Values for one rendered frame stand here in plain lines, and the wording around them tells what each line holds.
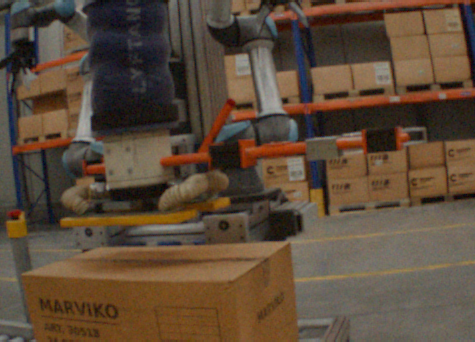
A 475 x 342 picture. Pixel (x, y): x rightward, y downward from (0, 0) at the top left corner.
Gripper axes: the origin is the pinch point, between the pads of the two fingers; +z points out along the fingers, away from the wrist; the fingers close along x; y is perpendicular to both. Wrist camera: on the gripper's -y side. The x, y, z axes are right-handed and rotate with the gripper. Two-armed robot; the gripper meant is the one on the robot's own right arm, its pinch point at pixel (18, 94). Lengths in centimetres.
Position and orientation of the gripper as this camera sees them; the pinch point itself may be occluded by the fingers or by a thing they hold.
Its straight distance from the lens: 211.7
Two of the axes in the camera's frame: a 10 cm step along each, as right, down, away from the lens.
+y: 6.5, -1.2, 7.5
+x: -7.5, 0.6, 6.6
